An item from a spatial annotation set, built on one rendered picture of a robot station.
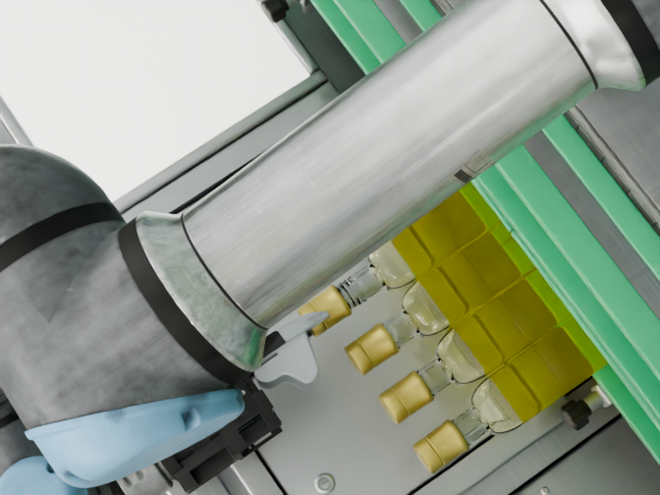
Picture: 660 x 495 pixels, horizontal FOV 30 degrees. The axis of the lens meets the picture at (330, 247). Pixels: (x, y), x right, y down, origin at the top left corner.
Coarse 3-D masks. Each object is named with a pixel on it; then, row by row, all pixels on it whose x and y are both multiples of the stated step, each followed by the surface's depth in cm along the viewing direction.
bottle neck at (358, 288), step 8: (360, 272) 123; (368, 272) 123; (344, 280) 124; (352, 280) 123; (360, 280) 123; (368, 280) 123; (376, 280) 123; (344, 288) 122; (352, 288) 122; (360, 288) 122; (368, 288) 123; (376, 288) 123; (344, 296) 122; (352, 296) 122; (360, 296) 123; (368, 296) 123; (352, 304) 123
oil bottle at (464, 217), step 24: (456, 192) 124; (432, 216) 123; (456, 216) 123; (480, 216) 123; (408, 240) 122; (432, 240) 122; (456, 240) 122; (384, 264) 122; (408, 264) 122; (432, 264) 122; (384, 288) 124; (408, 288) 124
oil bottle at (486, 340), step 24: (528, 288) 121; (480, 312) 120; (504, 312) 120; (528, 312) 120; (552, 312) 120; (456, 336) 120; (480, 336) 120; (504, 336) 120; (528, 336) 120; (456, 360) 119; (480, 360) 119; (504, 360) 119; (456, 384) 122
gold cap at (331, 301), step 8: (328, 288) 123; (336, 288) 122; (320, 296) 122; (328, 296) 122; (336, 296) 122; (304, 304) 123; (312, 304) 122; (320, 304) 122; (328, 304) 122; (336, 304) 122; (344, 304) 122; (304, 312) 122; (328, 312) 122; (336, 312) 122; (344, 312) 122; (328, 320) 122; (336, 320) 122; (312, 328) 121; (320, 328) 122; (328, 328) 123
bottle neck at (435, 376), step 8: (432, 360) 121; (424, 368) 121; (432, 368) 120; (440, 368) 120; (424, 376) 120; (432, 376) 120; (440, 376) 120; (448, 376) 120; (432, 384) 120; (440, 384) 120; (448, 384) 121; (432, 392) 120
